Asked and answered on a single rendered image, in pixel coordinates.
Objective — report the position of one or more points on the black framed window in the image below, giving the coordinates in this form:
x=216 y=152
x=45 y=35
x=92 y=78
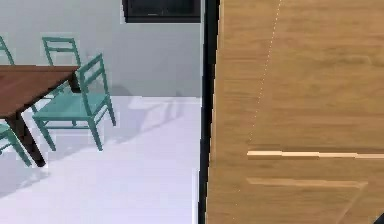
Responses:
x=161 y=10

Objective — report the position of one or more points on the teal wooden chair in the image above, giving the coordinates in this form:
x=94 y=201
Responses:
x=60 y=50
x=5 y=50
x=71 y=106
x=10 y=140

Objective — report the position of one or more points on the light wooden room door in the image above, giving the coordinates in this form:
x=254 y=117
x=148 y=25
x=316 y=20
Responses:
x=300 y=100

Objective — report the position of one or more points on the brown wooden table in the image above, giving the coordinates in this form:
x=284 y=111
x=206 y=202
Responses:
x=23 y=83

